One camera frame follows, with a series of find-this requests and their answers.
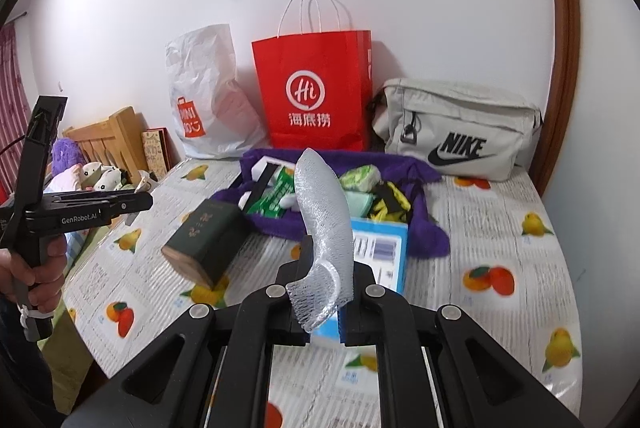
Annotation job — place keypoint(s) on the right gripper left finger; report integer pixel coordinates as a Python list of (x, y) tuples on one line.
[(287, 328)]

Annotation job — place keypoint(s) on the wooden headboard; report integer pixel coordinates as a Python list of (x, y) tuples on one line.
[(115, 141)]

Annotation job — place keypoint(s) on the purple towel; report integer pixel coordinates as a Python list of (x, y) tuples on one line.
[(426, 240)]

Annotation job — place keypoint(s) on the fruit print tablecloth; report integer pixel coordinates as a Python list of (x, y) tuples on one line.
[(505, 268)]

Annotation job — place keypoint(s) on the white plush toy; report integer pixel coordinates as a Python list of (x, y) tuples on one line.
[(99, 177)]

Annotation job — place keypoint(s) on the white Miniso plastic bag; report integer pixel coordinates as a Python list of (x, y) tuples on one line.
[(214, 118)]

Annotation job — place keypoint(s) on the yellow and black cloth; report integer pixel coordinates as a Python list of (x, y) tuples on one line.
[(389, 204)]

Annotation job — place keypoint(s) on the grey Nike waist bag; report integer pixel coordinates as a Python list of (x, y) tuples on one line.
[(458, 128)]

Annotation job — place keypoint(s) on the purple fluffy toy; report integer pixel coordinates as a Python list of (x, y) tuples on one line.
[(66, 153)]

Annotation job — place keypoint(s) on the green and gold box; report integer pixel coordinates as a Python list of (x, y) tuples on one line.
[(204, 245)]

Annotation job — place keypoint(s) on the light green small packet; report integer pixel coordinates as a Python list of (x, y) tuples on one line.
[(361, 179)]

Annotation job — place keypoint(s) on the red striped curtain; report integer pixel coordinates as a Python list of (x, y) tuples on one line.
[(14, 112)]

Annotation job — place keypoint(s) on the brown patterned book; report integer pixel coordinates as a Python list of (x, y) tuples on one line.
[(156, 151)]

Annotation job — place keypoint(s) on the blue and white carton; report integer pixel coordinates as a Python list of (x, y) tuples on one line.
[(383, 247)]

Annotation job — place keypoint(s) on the person's left hand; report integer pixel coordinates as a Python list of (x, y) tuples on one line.
[(45, 281)]

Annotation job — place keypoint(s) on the brown wooden door frame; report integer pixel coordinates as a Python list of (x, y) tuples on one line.
[(562, 88)]

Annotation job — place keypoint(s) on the red paper shopping bag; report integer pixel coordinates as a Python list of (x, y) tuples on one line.
[(316, 88)]

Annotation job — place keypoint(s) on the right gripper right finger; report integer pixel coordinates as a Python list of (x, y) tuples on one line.
[(356, 324)]

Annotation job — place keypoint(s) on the green snack packet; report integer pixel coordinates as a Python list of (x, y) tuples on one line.
[(277, 195)]

